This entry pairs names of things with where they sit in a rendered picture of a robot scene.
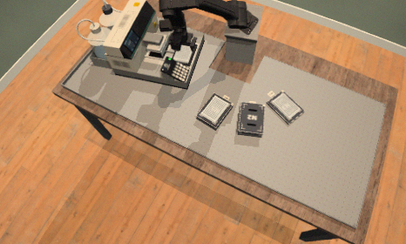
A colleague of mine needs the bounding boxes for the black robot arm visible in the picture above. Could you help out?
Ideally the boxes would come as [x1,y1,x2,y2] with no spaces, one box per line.
[159,0,259,51]

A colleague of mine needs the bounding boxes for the white well plate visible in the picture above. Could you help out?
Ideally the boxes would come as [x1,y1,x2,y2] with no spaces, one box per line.
[200,96,229,124]
[173,45,192,63]
[272,93,301,119]

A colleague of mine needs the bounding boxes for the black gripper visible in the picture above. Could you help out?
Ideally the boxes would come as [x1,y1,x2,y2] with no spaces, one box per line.
[168,32,197,51]

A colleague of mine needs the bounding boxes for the white bottle with black cap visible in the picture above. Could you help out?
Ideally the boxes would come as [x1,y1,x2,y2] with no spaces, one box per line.
[99,4,121,30]

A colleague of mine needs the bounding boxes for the dark grey l-shaped raised edge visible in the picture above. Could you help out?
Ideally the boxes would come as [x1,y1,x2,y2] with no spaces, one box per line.
[61,49,118,115]

